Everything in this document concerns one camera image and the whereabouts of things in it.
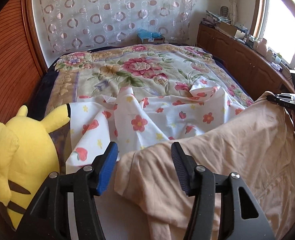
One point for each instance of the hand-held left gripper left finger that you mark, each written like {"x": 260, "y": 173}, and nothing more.
{"x": 107, "y": 170}

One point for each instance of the green-capped bottle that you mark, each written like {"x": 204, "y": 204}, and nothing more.
{"x": 278, "y": 58}

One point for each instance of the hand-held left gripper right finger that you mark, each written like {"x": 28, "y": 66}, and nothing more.
{"x": 181, "y": 170}

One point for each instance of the peach printed t-shirt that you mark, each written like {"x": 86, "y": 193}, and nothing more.
{"x": 225, "y": 142}

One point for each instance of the open brown cardboard box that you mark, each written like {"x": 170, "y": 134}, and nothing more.
{"x": 231, "y": 30}

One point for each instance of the window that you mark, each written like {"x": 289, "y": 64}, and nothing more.
{"x": 282, "y": 25}

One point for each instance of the dark woven fan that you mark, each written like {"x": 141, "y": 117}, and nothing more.
{"x": 224, "y": 11}

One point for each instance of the circle-patterned sheer curtain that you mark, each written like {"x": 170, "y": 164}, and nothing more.
{"x": 100, "y": 12}

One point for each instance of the white crumpled bag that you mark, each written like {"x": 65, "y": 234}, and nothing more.
{"x": 276, "y": 66}

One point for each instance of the yellow plush toy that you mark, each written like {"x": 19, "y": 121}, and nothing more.
{"x": 20, "y": 142}

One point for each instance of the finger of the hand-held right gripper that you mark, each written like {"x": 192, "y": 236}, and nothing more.
{"x": 281, "y": 100}

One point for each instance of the blue cardboard box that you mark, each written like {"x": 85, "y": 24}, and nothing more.
{"x": 150, "y": 37}

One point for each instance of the white flower-print sheet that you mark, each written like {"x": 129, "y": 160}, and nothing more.
{"x": 150, "y": 110}

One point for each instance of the wooden slatted wardrobe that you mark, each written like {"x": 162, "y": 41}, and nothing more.
{"x": 10, "y": 67}

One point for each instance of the bundled pale window curtain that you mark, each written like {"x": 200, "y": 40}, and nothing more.
{"x": 234, "y": 2}

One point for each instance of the wooden low cabinet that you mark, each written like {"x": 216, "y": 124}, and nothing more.
{"x": 237, "y": 55}

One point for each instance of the floral blanket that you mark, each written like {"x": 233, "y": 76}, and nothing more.
{"x": 137, "y": 67}

